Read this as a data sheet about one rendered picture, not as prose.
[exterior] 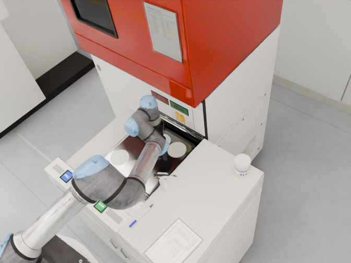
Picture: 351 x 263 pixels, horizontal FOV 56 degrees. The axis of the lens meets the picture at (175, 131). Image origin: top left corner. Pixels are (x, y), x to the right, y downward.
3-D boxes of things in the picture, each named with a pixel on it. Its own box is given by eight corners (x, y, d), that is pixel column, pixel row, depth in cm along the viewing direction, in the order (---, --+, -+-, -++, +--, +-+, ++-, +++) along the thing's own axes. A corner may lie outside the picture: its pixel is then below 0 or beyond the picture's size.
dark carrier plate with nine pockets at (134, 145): (147, 119, 190) (146, 119, 189) (194, 147, 173) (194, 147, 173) (103, 160, 175) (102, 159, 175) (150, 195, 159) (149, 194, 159)
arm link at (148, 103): (134, 103, 147) (145, 91, 151) (139, 119, 155) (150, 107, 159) (148, 108, 143) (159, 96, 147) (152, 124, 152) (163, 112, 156)
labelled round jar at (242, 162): (240, 162, 156) (240, 151, 149) (252, 169, 153) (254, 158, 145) (231, 172, 153) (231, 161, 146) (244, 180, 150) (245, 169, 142)
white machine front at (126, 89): (109, 92, 219) (90, 42, 188) (208, 151, 180) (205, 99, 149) (106, 95, 217) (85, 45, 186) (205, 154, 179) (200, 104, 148)
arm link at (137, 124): (144, 141, 143) (159, 124, 148) (126, 123, 140) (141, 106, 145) (137, 144, 149) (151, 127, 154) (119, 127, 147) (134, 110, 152)
